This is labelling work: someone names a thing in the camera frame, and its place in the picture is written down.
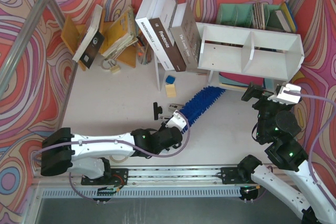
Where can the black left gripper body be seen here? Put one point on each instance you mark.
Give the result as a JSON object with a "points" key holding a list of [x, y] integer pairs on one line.
{"points": [[163, 126]]}

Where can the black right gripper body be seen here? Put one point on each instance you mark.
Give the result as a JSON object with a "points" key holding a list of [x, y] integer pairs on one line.
{"points": [[261, 97]]}

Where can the blue microfiber duster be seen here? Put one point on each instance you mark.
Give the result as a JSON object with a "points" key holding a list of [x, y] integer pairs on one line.
{"points": [[200, 103]]}

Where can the white black stapler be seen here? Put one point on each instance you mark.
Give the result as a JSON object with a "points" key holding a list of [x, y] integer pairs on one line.
{"points": [[173, 107]]}

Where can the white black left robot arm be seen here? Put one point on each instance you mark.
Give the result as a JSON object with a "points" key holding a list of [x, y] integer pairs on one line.
{"points": [[64, 151]]}

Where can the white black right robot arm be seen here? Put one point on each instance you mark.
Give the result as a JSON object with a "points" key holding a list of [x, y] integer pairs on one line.
{"points": [[311, 201]]}

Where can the white wooden bookshelf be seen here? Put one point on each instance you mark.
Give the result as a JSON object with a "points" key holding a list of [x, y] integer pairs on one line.
{"points": [[252, 52]]}

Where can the magenta paper sheet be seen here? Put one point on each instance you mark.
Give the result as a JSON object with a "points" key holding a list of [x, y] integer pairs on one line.
{"points": [[239, 79]]}

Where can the black detached clip part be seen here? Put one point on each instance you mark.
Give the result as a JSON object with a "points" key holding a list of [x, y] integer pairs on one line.
{"points": [[157, 110]]}

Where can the yellow sticky note pad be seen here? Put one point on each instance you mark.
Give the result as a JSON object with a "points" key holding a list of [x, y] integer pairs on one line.
{"points": [[170, 90]]}

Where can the blue eraser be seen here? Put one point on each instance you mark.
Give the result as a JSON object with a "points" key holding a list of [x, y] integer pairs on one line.
{"points": [[170, 79]]}

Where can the wooden coasters stack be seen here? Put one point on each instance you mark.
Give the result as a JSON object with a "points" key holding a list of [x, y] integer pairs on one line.
{"points": [[259, 16]]}

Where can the green desk organizer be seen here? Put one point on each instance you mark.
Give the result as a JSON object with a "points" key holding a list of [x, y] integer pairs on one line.
{"points": [[241, 15]]}

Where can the clear pencil cup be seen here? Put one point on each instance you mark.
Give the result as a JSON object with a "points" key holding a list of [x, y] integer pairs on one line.
{"points": [[143, 49]]}

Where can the blue yellow book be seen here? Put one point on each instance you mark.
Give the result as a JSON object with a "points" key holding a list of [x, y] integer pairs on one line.
{"points": [[286, 18]]}

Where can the beige Lonely Ones book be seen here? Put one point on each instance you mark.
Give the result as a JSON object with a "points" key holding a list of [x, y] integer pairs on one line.
{"points": [[186, 35]]}

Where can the yellow worn book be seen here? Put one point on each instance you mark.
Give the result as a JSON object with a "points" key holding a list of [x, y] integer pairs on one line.
{"points": [[119, 35]]}

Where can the white Mademoiselle book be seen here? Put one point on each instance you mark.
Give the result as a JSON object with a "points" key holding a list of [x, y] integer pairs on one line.
{"points": [[142, 19]]}

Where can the brown Fredonia book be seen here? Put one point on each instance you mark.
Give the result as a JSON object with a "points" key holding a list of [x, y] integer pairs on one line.
{"points": [[161, 21]]}

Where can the black white paperback book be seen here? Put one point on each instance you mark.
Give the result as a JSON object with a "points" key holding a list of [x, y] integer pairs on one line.
{"points": [[90, 39]]}

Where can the yellow wooden book holder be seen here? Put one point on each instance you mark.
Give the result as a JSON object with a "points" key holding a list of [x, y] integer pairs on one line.
{"points": [[70, 35]]}

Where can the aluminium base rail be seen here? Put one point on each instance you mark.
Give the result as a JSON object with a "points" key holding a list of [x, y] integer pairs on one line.
{"points": [[183, 181]]}

